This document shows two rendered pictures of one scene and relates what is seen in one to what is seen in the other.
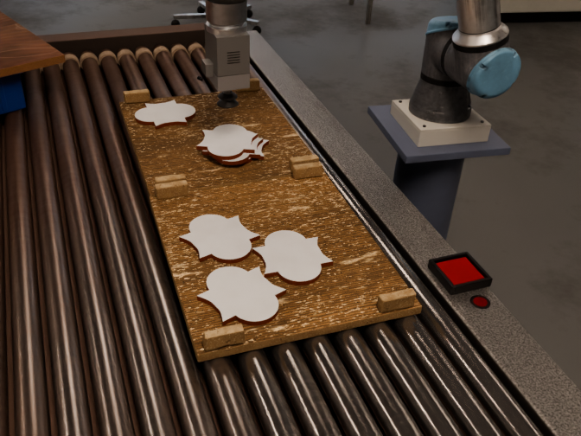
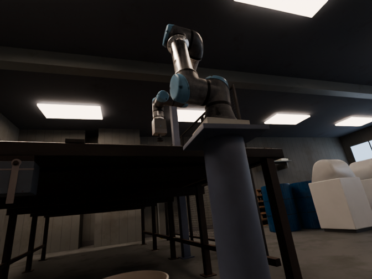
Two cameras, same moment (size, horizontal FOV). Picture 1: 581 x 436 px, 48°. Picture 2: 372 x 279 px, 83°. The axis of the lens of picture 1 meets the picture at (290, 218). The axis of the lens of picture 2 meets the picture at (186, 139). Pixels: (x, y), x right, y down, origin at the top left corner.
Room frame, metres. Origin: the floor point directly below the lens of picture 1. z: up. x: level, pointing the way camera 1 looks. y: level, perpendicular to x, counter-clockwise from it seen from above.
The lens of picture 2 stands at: (1.31, -1.18, 0.59)
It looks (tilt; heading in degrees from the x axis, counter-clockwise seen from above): 19 degrees up; 88
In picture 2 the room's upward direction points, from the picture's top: 6 degrees counter-clockwise
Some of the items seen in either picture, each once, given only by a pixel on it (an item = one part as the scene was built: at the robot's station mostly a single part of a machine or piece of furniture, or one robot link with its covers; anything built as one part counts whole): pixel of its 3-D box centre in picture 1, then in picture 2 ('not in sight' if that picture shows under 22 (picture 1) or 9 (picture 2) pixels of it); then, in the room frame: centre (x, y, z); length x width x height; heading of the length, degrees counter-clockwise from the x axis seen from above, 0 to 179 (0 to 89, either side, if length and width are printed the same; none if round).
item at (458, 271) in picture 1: (459, 273); not in sight; (0.85, -0.29, 0.92); 0.06 x 0.06 x 0.01; 22
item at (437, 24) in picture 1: (451, 45); (215, 93); (1.50, -0.35, 1.08); 0.13 x 0.12 x 0.14; 20
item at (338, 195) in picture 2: not in sight; (336, 193); (4.11, 2.72, 0.62); 0.63 x 0.59 x 1.25; 108
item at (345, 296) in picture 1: (272, 249); not in sight; (0.88, 0.03, 0.93); 0.41 x 0.35 x 0.02; 21
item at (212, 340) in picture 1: (224, 336); not in sight; (0.65, 0.08, 0.95); 0.06 x 0.02 x 0.03; 111
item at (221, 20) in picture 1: (226, 10); (159, 115); (1.20, 0.14, 1.23); 0.08 x 0.08 x 0.05
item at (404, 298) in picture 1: (396, 300); not in sight; (0.75, -0.17, 0.95); 0.06 x 0.02 x 0.03; 111
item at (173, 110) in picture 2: not in sight; (178, 170); (1.28, 2.02, 1.20); 0.17 x 0.17 x 2.40; 22
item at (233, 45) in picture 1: (220, 52); (159, 127); (1.19, 0.15, 1.15); 0.10 x 0.09 x 0.16; 113
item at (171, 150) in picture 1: (213, 136); not in sight; (1.27, 0.18, 0.93); 0.41 x 0.35 x 0.02; 22
